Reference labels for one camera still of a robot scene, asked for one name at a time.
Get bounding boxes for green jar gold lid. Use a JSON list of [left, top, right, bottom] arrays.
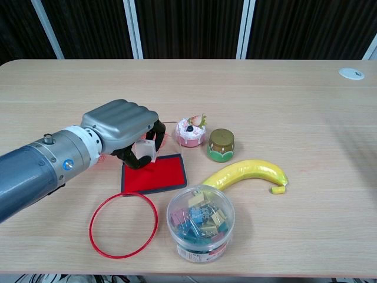
[[207, 128, 236, 163]]

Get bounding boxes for clear tub of binder clips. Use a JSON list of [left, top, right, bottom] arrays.
[[166, 185, 236, 265]]

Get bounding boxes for red plastic ring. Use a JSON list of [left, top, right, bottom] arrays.
[[89, 192, 159, 258]]

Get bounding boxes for red ink pad clear lid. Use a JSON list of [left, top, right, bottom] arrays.
[[120, 120, 189, 197]]

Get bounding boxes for left black-silver robot hand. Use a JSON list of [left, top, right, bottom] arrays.
[[81, 99, 167, 170]]

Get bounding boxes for yellow toy banana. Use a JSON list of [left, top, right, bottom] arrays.
[[201, 159, 289, 196]]

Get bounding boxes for pink toy cupcake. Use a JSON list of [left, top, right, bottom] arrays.
[[175, 113, 208, 148]]

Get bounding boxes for white aluminium partition post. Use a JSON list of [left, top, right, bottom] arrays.
[[362, 38, 377, 61], [236, 0, 256, 60], [31, 0, 65, 60], [123, 0, 144, 60]]

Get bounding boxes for small red stamp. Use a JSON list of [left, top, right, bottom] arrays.
[[135, 140, 157, 163]]

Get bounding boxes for grey cable grommet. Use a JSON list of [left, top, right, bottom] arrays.
[[338, 67, 365, 80]]

